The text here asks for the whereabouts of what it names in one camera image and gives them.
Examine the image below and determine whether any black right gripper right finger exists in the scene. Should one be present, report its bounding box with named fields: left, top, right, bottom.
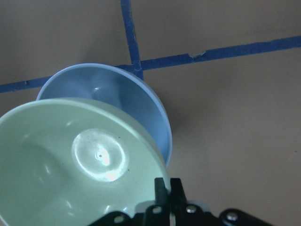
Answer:
left=170, top=178, right=212, bottom=226

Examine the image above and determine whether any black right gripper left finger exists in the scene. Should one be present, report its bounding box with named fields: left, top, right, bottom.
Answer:
left=144, top=178, right=170, bottom=226

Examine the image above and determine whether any green plastic bowl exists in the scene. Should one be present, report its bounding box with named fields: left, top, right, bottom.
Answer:
left=0, top=98, right=170, bottom=226

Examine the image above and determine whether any blue plastic bowl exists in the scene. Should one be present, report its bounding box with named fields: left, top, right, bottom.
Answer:
left=37, top=63, right=172, bottom=164

